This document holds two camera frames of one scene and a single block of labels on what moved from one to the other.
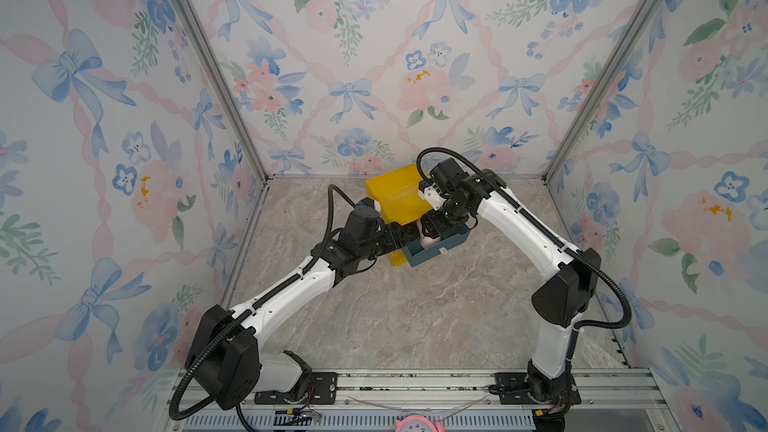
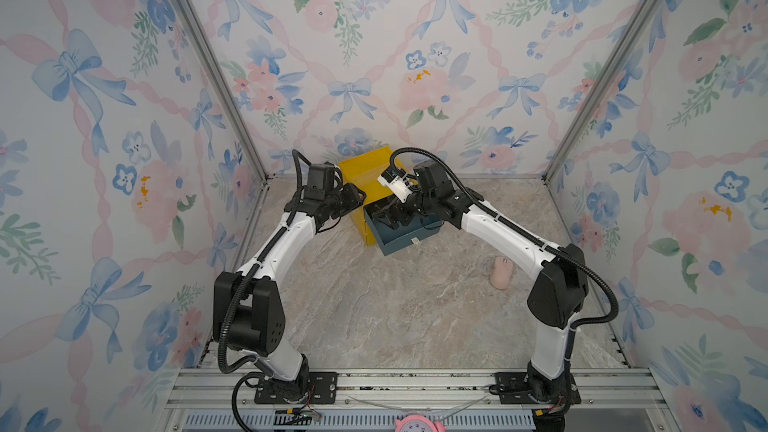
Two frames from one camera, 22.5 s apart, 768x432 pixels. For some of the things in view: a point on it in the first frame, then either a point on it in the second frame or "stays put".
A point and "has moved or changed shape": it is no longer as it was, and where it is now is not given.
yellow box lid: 396,191 has moved or changed shape
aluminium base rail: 465,401 stays put
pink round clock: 417,423 stays put
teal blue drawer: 415,253 has moved or changed shape
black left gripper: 393,237 → 351,191
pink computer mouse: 427,242 → 501,273
